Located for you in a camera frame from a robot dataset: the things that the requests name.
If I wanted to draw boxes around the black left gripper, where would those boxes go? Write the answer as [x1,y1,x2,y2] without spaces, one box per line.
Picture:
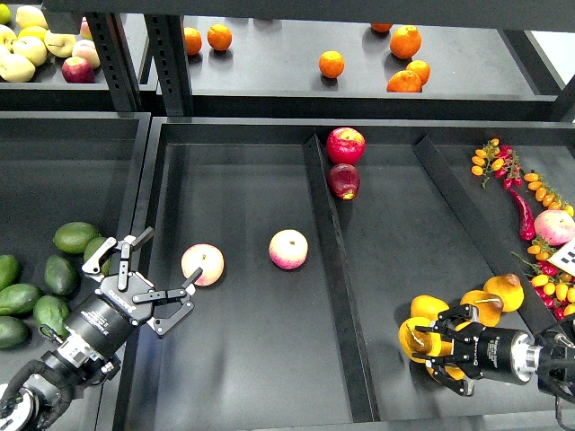
[62,226,203,359]

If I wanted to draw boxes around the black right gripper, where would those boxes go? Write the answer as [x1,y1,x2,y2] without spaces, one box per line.
[411,304,541,396]

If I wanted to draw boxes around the dark green avocado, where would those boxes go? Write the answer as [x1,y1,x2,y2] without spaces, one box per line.
[44,255,79,296]

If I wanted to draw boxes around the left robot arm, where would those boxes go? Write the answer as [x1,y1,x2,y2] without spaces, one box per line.
[1,227,203,430]

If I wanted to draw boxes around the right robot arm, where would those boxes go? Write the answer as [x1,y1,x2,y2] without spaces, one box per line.
[398,303,574,430]

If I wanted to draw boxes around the yellow pear with brown spot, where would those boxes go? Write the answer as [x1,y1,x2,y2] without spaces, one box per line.
[460,290,504,327]

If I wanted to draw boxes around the light green avocado right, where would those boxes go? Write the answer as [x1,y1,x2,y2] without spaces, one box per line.
[84,236,111,276]

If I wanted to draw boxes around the light green avocado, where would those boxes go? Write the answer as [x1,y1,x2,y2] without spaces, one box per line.
[84,236,111,276]
[52,221,101,254]

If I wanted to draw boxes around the light green avocado back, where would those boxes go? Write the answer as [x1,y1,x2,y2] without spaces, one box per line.
[52,221,101,254]

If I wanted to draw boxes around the green avocado front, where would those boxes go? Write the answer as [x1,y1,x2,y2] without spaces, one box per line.
[33,295,69,339]

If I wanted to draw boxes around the green avocado middle left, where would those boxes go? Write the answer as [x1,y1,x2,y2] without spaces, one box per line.
[0,283,43,316]

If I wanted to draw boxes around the green avocado left edge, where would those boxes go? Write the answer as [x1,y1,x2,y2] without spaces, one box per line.
[0,254,22,290]

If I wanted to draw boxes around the green avocado lower left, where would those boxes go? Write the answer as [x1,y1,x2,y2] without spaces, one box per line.
[0,316,30,349]

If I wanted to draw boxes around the pink apple left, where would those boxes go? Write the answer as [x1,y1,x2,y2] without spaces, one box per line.
[181,243,225,286]

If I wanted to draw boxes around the pink apple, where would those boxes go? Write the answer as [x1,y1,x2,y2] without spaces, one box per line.
[181,243,225,286]
[269,229,308,270]

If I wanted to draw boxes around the black tray divider left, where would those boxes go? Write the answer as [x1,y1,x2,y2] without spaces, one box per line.
[302,135,380,423]

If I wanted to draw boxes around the black tray divider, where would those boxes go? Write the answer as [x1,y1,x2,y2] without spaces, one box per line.
[302,135,380,423]
[414,136,574,340]

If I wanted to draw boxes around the black tray divider right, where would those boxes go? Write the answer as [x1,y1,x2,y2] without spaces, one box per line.
[414,136,574,340]

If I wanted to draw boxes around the pink apple centre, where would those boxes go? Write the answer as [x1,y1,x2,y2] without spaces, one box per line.
[269,229,308,270]

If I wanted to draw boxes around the cherry tomato bunch lower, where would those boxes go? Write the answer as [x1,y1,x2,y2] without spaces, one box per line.
[513,235,574,321]

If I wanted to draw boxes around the cherry tomato bunch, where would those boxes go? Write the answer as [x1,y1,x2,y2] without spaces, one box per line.
[513,235,574,321]
[470,138,523,189]

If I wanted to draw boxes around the black centre tray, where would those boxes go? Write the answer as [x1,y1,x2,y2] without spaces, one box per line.
[114,118,574,430]

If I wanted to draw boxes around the black tray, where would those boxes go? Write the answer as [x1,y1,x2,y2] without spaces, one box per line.
[114,118,574,430]
[0,110,153,431]

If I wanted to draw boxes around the black left tray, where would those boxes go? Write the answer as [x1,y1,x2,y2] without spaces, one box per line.
[0,110,153,431]

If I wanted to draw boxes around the red chili pepper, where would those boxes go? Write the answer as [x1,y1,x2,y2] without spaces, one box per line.
[509,189,535,241]

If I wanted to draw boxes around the white marker tag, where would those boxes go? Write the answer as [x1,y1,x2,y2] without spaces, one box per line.
[548,239,575,276]

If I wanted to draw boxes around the pink apple right edge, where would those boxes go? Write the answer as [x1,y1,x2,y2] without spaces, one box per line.
[535,209,574,246]

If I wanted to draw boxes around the orange cherry tomato vine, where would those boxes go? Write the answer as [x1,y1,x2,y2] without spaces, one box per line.
[523,172,574,216]

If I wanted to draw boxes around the dark red apple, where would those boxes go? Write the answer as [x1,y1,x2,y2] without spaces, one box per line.
[327,163,360,200]

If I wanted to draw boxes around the cherry tomato bunch upper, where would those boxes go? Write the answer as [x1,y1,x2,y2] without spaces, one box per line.
[470,138,523,189]

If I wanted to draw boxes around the black left back shelf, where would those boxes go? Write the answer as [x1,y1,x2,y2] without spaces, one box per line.
[1,13,159,112]

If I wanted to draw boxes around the bright red apple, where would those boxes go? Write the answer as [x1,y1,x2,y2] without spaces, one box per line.
[326,127,366,165]

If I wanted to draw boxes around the red apple on shelf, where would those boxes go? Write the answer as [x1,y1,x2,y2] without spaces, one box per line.
[61,57,95,84]

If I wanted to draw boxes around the orange half hidden left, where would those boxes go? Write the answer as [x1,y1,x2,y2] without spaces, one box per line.
[183,27,203,56]

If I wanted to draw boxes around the pale pink peach shelf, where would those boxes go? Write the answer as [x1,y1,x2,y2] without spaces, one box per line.
[72,40,101,70]

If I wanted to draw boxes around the black shelf upright right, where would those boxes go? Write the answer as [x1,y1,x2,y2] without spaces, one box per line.
[144,14,193,117]

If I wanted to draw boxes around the black shelf upright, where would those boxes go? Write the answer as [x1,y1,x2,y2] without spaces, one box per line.
[144,14,193,117]
[85,12,142,112]

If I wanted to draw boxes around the black shelf upright left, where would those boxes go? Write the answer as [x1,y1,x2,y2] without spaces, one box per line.
[85,12,142,112]

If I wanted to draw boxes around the pale yellow apple right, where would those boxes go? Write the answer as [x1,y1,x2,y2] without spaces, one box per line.
[44,31,76,58]

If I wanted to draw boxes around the pale yellow apple front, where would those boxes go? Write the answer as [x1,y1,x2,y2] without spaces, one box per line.
[0,53,36,83]

